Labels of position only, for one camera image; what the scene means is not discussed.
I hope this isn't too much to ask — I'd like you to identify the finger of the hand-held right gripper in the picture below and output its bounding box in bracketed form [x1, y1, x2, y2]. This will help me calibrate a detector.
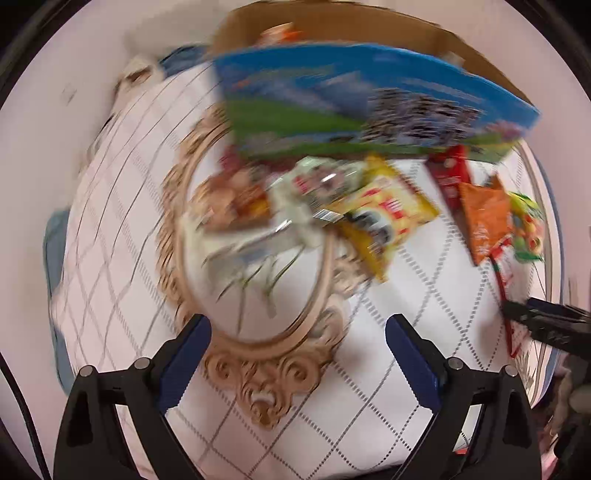
[502, 301, 591, 356]
[526, 298, 591, 321]

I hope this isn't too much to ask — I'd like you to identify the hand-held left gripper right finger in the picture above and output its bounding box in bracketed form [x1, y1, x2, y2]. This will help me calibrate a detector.
[385, 313, 541, 480]

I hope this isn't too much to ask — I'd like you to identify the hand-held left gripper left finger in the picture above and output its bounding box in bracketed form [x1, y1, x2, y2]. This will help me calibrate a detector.
[53, 314, 213, 480]

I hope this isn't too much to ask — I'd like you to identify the red white snack packet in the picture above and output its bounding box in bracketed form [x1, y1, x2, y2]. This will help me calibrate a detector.
[489, 233, 532, 358]

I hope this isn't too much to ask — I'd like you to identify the green snack packet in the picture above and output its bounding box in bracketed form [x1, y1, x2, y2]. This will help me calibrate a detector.
[505, 191, 546, 264]

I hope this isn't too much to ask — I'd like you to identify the orange snack packet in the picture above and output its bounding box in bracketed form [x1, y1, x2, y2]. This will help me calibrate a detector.
[259, 23, 305, 47]
[457, 175, 511, 266]

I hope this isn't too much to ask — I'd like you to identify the yellow snack packet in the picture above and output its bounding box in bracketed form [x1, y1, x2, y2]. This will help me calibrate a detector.
[332, 154, 439, 282]

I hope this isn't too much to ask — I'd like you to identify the brown red snack packet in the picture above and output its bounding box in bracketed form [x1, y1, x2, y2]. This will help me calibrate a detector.
[196, 148, 273, 232]

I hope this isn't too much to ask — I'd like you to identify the white grey snack packet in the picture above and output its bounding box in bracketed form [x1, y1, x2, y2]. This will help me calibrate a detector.
[268, 157, 370, 232]

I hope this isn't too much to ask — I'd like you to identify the blue printed cardboard box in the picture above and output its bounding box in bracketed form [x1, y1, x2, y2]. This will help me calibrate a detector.
[210, 0, 541, 164]

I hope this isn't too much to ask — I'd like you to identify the white quilted mat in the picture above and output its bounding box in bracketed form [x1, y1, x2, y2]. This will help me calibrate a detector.
[51, 60, 561, 480]

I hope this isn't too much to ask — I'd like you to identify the bear print pillow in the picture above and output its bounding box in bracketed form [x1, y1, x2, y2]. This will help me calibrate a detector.
[113, 53, 162, 97]

